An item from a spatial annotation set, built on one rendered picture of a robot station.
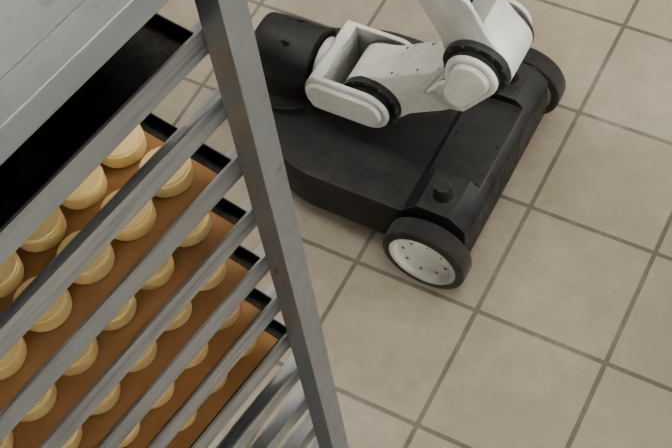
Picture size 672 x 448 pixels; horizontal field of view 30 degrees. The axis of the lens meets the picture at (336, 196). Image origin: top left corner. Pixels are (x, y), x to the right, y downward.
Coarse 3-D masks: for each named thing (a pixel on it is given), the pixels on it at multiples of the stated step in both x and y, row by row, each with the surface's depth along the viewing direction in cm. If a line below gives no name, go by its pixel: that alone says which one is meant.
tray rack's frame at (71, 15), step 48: (0, 0) 89; (48, 0) 88; (96, 0) 88; (144, 0) 89; (0, 48) 86; (48, 48) 86; (96, 48) 87; (0, 96) 84; (48, 96) 85; (0, 144) 83
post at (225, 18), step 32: (224, 0) 97; (224, 32) 100; (224, 64) 104; (256, 64) 106; (224, 96) 109; (256, 96) 108; (256, 128) 111; (256, 160) 114; (256, 192) 120; (288, 192) 122; (288, 224) 126; (288, 256) 129; (288, 288) 134; (288, 320) 142; (320, 352) 150; (320, 384) 155; (320, 416) 163
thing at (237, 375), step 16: (272, 336) 149; (256, 352) 148; (240, 368) 147; (224, 384) 146; (240, 384) 146; (208, 400) 146; (224, 400) 145; (192, 416) 143; (208, 416) 144; (192, 432) 144
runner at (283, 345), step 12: (276, 348) 146; (288, 348) 149; (264, 360) 145; (276, 360) 148; (264, 372) 146; (252, 384) 145; (240, 396) 144; (228, 408) 142; (216, 420) 141; (228, 420) 144; (204, 432) 141; (216, 432) 143; (204, 444) 142
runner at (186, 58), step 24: (192, 48) 102; (168, 72) 101; (144, 96) 100; (120, 120) 98; (96, 144) 97; (72, 168) 96; (48, 192) 95; (72, 192) 98; (24, 216) 94; (48, 216) 97; (0, 240) 93; (24, 240) 95; (0, 264) 94
